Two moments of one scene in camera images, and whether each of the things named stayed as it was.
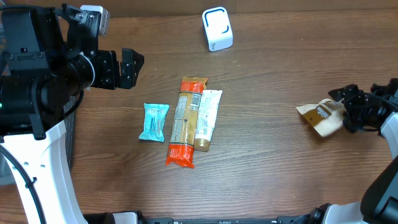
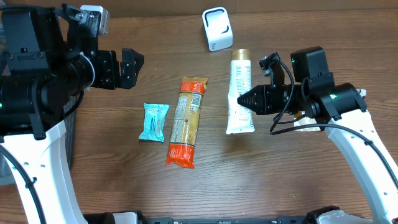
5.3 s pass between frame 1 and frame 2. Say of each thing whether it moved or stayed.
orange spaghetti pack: stayed
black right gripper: moved
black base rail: stayed
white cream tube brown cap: moved
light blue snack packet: stayed
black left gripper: stayed
